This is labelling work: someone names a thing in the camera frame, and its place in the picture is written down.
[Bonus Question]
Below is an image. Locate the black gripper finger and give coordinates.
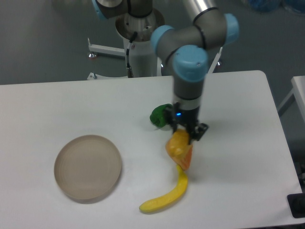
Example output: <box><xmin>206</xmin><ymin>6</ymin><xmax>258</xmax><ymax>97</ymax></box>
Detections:
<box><xmin>188</xmin><ymin>122</ymin><xmax>209</xmax><ymax>145</ymax></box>
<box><xmin>164</xmin><ymin>102</ymin><xmax>180</xmax><ymax>133</ymax></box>

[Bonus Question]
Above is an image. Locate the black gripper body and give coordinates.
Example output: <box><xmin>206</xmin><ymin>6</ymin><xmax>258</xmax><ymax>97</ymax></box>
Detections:
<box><xmin>173</xmin><ymin>102</ymin><xmax>200</xmax><ymax>130</ymax></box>

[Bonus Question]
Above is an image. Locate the yellow toy pepper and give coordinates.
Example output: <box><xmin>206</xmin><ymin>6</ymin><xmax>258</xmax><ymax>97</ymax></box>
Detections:
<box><xmin>165</xmin><ymin>129</ymin><xmax>190</xmax><ymax>157</ymax></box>

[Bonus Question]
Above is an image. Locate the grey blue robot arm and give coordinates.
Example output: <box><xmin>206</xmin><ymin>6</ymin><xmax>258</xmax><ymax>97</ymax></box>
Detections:
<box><xmin>92</xmin><ymin>0</ymin><xmax>239</xmax><ymax>141</ymax></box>

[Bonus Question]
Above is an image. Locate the green toy pepper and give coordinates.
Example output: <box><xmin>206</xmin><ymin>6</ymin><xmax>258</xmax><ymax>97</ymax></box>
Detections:
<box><xmin>149</xmin><ymin>104</ymin><xmax>173</xmax><ymax>128</ymax></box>

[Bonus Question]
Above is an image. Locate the beige round plate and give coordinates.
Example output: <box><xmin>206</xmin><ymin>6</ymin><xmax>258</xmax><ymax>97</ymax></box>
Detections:
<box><xmin>54</xmin><ymin>135</ymin><xmax>122</xmax><ymax>203</ymax></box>

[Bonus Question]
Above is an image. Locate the orange toy sandwich slice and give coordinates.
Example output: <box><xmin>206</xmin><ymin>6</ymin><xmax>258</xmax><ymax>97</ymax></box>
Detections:
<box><xmin>168</xmin><ymin>145</ymin><xmax>193</xmax><ymax>171</ymax></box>

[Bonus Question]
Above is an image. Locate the yellow toy banana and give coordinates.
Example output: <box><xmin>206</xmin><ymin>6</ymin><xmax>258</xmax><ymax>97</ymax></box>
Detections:
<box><xmin>139</xmin><ymin>165</ymin><xmax>188</xmax><ymax>214</ymax></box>

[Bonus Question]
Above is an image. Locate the white side table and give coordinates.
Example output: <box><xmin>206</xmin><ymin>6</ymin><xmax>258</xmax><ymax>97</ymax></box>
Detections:
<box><xmin>277</xmin><ymin>75</ymin><xmax>305</xmax><ymax>194</ymax></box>

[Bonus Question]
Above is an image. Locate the black device at table edge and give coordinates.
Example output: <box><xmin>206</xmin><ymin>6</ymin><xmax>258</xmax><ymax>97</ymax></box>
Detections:
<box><xmin>287</xmin><ymin>193</ymin><xmax>305</xmax><ymax>219</ymax></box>

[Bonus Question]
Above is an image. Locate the blue object top right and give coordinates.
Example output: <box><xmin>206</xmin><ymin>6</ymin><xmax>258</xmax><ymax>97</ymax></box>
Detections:
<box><xmin>242</xmin><ymin>0</ymin><xmax>305</xmax><ymax>16</ymax></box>

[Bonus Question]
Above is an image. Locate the black cable on pedestal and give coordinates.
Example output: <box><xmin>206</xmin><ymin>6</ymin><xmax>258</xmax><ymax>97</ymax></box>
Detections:
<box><xmin>125</xmin><ymin>32</ymin><xmax>138</xmax><ymax>78</ymax></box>

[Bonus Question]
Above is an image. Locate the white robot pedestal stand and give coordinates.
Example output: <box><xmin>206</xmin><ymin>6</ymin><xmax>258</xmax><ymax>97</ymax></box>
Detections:
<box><xmin>88</xmin><ymin>0</ymin><xmax>231</xmax><ymax>78</ymax></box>

